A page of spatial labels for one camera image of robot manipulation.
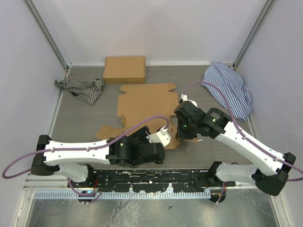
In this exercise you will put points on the black white striped cloth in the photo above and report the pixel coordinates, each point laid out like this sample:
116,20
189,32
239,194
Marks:
85,89

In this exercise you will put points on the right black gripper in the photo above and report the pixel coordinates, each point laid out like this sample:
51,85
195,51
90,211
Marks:
181,135

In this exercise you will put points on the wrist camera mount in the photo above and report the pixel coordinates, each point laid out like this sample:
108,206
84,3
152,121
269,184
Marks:
160,136
184,98

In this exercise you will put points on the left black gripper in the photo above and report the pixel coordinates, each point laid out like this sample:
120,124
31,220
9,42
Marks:
142,134

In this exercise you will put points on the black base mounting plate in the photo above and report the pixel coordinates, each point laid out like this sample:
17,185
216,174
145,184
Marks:
150,180

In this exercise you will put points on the left aluminium frame post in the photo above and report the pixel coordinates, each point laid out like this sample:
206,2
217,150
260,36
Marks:
45,31

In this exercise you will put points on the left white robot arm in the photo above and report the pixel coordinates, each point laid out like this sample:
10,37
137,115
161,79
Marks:
73,160

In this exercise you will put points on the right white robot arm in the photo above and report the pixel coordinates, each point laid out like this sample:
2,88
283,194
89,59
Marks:
269,169

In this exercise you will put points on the folded closed cardboard box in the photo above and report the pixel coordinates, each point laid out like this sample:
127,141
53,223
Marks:
124,69

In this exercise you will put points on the slotted grey cable duct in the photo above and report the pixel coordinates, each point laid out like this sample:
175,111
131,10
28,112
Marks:
65,194

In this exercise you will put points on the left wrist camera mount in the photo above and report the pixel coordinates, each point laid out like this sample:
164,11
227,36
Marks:
160,136

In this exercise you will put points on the cardboard box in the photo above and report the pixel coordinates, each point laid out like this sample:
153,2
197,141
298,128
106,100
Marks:
142,101
124,69

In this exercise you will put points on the right aluminium frame post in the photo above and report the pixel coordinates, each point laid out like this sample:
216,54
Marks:
254,30

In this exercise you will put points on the aluminium frame post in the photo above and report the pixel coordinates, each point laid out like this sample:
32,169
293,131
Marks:
254,30
45,31

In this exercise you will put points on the blue white striped cloth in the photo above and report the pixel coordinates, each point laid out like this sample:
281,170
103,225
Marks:
225,84

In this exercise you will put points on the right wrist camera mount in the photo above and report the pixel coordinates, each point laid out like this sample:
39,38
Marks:
184,98

